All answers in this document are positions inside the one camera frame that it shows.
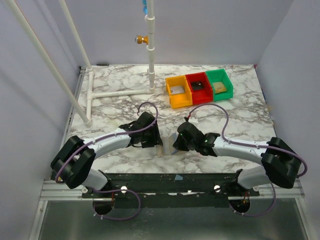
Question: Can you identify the green plastic bin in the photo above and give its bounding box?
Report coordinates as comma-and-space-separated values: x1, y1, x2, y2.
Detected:
205, 68, 234, 102

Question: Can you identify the white PVC pipe frame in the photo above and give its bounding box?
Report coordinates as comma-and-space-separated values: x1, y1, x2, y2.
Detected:
5, 0, 156, 128

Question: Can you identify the white card in yellow bin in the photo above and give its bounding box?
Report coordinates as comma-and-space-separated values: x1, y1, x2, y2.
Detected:
170, 85, 185, 95

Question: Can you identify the gold card in green bin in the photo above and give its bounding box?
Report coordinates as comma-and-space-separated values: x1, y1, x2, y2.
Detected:
212, 81, 227, 94

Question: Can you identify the black card in red bin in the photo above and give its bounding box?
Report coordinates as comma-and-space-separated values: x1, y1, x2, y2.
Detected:
190, 81, 204, 91

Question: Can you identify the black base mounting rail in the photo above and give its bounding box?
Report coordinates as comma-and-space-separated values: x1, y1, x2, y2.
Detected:
82, 173, 259, 211

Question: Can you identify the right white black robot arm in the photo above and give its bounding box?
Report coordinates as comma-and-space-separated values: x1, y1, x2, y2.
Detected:
172, 121, 301, 191

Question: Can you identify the beige card holder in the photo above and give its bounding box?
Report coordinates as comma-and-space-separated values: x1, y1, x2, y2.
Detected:
156, 132, 179, 157

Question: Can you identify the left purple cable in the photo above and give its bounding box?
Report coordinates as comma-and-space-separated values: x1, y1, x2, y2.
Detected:
54, 101, 159, 221

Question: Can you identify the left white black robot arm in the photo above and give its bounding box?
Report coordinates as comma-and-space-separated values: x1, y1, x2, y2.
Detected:
50, 112, 163, 191

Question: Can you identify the yellow plastic bin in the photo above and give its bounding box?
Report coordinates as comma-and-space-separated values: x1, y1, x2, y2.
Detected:
165, 75, 193, 109

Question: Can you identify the blue sticker on rail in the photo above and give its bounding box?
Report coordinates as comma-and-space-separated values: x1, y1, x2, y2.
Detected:
174, 174, 183, 181

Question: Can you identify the red plastic bin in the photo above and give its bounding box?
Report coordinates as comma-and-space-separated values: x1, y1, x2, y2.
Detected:
185, 72, 214, 105

